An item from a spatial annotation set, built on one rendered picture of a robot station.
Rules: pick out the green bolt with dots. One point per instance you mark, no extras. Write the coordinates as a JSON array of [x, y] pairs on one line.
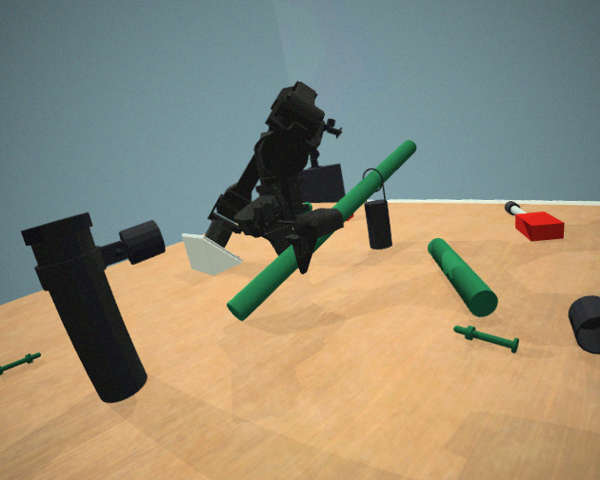
[[28, 359], [471, 333]]

